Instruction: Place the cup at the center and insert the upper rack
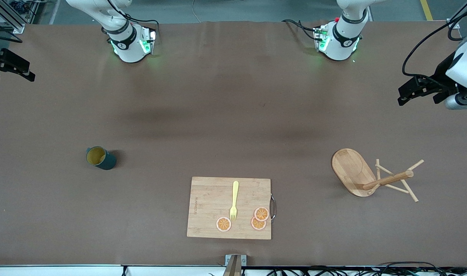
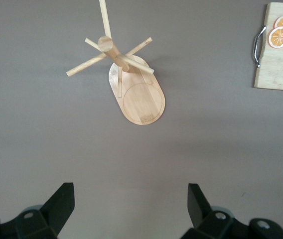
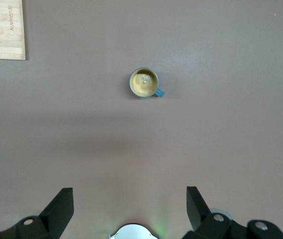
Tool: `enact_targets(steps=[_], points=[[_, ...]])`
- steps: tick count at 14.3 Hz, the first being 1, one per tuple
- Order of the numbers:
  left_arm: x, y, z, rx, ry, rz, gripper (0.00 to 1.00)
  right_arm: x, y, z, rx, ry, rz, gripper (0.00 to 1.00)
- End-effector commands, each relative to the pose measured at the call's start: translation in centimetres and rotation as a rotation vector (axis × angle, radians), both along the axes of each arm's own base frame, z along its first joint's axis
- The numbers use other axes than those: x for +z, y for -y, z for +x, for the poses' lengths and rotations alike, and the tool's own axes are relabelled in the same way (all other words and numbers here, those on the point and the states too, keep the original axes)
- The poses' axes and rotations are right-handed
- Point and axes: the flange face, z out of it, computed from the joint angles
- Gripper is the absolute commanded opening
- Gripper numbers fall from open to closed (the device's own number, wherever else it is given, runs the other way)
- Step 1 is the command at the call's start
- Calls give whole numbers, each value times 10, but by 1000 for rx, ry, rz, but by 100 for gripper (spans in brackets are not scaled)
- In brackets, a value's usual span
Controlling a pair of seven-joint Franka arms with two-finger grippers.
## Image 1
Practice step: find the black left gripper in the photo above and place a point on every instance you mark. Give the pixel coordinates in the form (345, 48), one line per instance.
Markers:
(440, 74)

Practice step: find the dark green mug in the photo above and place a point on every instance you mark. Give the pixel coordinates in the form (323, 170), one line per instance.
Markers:
(107, 161)

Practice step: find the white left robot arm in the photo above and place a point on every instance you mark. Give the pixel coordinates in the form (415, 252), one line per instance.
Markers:
(342, 42)

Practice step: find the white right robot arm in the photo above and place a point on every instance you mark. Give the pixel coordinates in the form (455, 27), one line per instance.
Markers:
(128, 50)

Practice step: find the wooden mug rack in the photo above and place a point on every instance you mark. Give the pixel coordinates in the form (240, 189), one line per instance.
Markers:
(350, 168)

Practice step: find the orange slice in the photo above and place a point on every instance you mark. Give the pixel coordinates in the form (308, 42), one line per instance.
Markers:
(223, 224)
(261, 214)
(257, 225)

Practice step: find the yellow plastic fork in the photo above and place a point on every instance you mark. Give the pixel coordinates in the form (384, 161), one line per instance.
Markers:
(235, 191)

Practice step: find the bamboo cutting board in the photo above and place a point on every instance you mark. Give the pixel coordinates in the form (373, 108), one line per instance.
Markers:
(210, 207)

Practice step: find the aluminium frame with foot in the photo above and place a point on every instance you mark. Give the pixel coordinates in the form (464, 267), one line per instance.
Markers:
(17, 27)

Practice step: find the slanted aluminium corner post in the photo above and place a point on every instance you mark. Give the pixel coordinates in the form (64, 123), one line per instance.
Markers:
(454, 25)

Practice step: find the white table edge rail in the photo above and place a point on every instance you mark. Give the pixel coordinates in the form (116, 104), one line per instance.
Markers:
(64, 271)

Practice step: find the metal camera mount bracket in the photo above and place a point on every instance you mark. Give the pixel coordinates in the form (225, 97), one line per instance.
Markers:
(235, 268)

